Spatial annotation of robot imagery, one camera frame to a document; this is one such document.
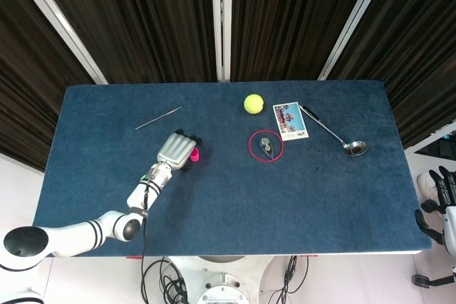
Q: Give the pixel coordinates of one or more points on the clear correction tape dispenser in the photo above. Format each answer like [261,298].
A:
[265,145]

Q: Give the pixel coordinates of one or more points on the picture postcard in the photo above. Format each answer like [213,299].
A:
[290,120]

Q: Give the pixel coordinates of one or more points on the black stand foot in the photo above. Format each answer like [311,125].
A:
[424,280]

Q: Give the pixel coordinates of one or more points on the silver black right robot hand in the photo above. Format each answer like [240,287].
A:
[449,233]

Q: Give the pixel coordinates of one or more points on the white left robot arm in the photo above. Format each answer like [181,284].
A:
[71,234]

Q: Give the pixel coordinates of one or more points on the dark brown curtain panel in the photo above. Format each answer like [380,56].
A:
[292,19]
[142,22]
[420,51]
[25,87]

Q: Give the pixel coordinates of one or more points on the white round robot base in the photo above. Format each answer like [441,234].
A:
[221,295]

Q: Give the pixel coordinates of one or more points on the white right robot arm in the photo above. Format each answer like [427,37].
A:
[454,282]

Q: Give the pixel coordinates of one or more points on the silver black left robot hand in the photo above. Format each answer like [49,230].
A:
[176,151]

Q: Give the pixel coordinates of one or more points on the blue velvet table cloth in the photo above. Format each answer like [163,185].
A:
[267,211]

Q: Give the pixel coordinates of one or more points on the pink plastic cup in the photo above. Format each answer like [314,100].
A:
[195,155]

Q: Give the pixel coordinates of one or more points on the thin metal rod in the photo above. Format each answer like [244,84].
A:
[158,118]

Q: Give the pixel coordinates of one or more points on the yellow-green tennis ball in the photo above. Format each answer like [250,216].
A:
[253,104]

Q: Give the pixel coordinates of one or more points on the white frame post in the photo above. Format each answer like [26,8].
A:
[427,142]
[57,22]
[352,22]
[221,22]

